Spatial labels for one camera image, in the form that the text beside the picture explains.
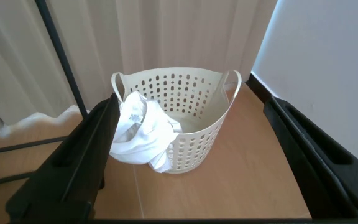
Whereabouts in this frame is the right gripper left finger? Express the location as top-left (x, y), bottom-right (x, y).
top-left (5, 93), bottom-right (121, 220)

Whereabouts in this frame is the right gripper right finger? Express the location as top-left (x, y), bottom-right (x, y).
top-left (263, 96), bottom-right (358, 218)

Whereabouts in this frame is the white garment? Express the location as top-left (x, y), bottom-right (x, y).
top-left (109, 91), bottom-right (183, 174)

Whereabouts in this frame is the black clothes rack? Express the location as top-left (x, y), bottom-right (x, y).
top-left (0, 0), bottom-right (89, 189)

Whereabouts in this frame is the white laundry basket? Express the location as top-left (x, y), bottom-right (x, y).
top-left (111, 67), bottom-right (242, 174)

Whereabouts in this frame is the beige curtain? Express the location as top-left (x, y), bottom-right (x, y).
top-left (0, 0), bottom-right (278, 139)

